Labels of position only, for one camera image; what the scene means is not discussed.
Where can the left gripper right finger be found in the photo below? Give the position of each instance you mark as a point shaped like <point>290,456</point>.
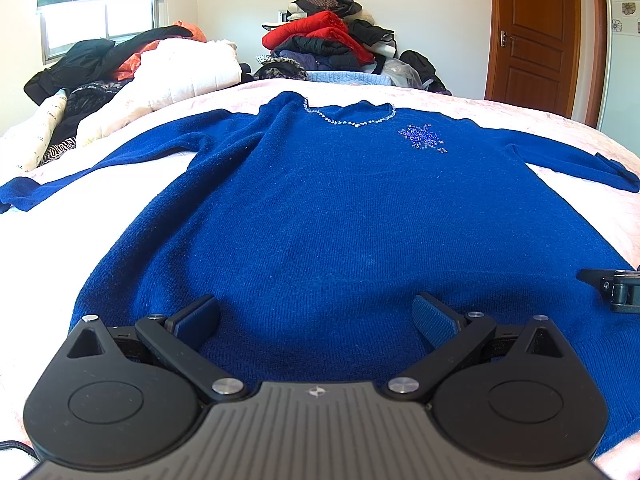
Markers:
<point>457,340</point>

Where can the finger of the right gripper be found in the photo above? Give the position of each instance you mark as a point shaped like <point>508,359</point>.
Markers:
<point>598,278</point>

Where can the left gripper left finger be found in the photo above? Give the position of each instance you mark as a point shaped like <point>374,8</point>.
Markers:
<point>176,340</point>

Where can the blue knit sweater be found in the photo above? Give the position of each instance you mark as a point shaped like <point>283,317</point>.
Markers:
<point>320,239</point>

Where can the dark clothes pile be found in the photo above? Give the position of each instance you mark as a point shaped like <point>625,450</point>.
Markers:
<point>299,55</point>

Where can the pink bed blanket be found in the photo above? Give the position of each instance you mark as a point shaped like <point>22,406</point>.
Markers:
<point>60,239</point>

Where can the glass sliding wardrobe door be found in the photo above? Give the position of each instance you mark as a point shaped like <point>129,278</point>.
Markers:
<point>620,111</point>

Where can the white patterned quilt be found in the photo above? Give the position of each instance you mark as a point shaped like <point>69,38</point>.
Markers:
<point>23,145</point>

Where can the white puffer jacket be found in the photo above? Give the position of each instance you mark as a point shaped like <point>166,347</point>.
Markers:
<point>177,70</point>

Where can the brown wooden door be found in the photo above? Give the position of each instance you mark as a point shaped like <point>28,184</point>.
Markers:
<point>549,55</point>

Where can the light blue knit blanket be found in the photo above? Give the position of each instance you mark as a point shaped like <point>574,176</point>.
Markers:
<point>351,78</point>

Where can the black jacket on bed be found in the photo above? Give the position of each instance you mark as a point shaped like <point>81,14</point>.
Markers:
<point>93,59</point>

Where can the red garment on pile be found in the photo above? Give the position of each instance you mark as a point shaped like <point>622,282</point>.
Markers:
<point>324,25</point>

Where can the window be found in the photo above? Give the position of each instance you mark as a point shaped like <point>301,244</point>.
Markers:
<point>64,24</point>

